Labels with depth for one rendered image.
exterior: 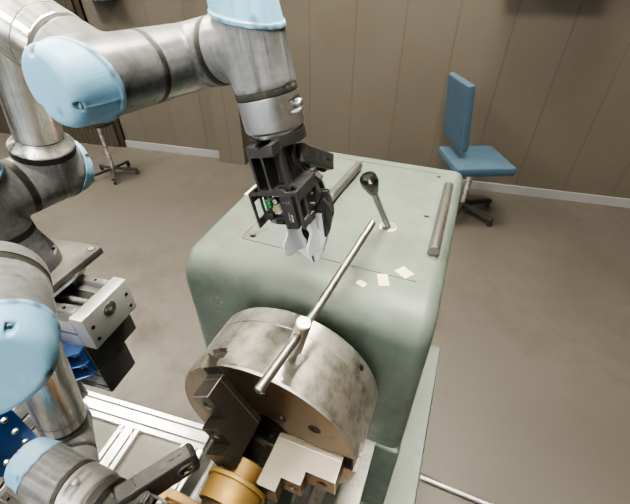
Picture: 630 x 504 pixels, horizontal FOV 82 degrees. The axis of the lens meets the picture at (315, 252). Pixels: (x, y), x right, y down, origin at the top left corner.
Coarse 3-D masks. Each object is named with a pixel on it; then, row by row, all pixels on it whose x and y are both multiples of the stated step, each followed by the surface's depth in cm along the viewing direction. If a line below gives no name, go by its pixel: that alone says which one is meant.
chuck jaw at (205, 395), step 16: (224, 352) 56; (208, 368) 55; (208, 384) 54; (224, 384) 54; (208, 400) 52; (224, 400) 53; (240, 400) 55; (224, 416) 53; (240, 416) 55; (256, 416) 57; (208, 432) 53; (224, 432) 52; (240, 432) 54; (224, 448) 52; (240, 448) 53; (224, 464) 52
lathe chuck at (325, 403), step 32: (256, 352) 53; (320, 352) 55; (192, 384) 60; (288, 384) 50; (320, 384) 52; (352, 384) 55; (288, 416) 54; (320, 416) 50; (352, 416) 53; (352, 448) 52
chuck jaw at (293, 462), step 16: (288, 448) 56; (304, 448) 55; (320, 448) 55; (272, 464) 54; (288, 464) 54; (304, 464) 54; (320, 464) 54; (336, 464) 53; (352, 464) 55; (272, 480) 52; (288, 480) 52; (304, 480) 53; (320, 480) 53; (336, 480) 52; (272, 496) 52
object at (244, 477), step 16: (240, 464) 53; (256, 464) 54; (208, 480) 52; (224, 480) 50; (240, 480) 50; (256, 480) 53; (208, 496) 49; (224, 496) 49; (240, 496) 49; (256, 496) 51
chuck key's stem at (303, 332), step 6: (300, 318) 48; (306, 318) 48; (294, 324) 48; (300, 324) 47; (306, 324) 47; (294, 330) 48; (300, 330) 47; (306, 330) 47; (300, 336) 47; (306, 336) 48; (300, 342) 48; (294, 348) 49; (300, 348) 49; (294, 354) 50; (288, 360) 52; (294, 360) 52
